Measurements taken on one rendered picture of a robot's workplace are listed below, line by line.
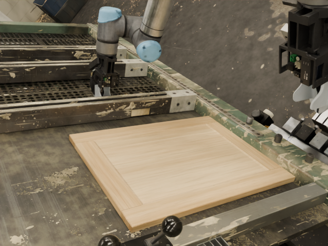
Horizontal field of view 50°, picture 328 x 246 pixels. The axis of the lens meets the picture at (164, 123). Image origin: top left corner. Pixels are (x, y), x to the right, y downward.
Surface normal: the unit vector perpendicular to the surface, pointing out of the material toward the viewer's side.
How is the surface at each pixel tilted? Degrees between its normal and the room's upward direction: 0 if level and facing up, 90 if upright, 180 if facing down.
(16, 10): 90
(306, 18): 62
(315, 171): 51
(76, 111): 90
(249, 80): 0
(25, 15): 90
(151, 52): 90
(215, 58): 0
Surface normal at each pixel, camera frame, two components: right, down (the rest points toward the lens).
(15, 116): 0.52, 0.44
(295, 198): 0.15, -0.89
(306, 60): -0.83, 0.45
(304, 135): -0.56, -0.47
